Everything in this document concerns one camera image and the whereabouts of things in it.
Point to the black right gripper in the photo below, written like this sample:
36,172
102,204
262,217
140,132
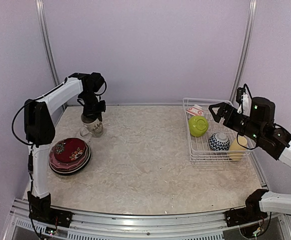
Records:
229,121

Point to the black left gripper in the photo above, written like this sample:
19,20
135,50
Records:
98,112

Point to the white shell pattern mug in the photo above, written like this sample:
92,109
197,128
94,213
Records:
92,125

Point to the red white floral bowl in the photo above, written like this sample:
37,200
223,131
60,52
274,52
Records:
195,110

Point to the lime green bowl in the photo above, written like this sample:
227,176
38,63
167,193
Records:
198,125

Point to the pale yellow cup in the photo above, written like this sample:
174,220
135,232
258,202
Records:
237,148

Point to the dark red patterned plate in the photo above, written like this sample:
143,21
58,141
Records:
69,150

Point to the pink polka dot plate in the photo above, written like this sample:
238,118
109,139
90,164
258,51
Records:
69,156

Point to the black striped rim plate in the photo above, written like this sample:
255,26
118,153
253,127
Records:
71,168

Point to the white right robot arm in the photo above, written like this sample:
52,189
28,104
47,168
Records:
274,139

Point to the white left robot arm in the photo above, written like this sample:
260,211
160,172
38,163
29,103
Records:
40,130

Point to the blue white patterned cup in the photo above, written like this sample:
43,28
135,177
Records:
219,142

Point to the white wire dish rack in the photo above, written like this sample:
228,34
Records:
198,147

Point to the right aluminium frame post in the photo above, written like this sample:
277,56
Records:
245,48

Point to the aluminium frame post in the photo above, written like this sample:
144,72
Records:
245,48
40,10

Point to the left aluminium frame post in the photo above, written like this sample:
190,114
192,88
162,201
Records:
40,10

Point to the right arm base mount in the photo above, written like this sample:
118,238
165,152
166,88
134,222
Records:
241,216

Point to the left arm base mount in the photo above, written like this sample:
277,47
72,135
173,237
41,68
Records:
56,217

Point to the front aluminium rail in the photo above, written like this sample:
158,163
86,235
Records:
89,225

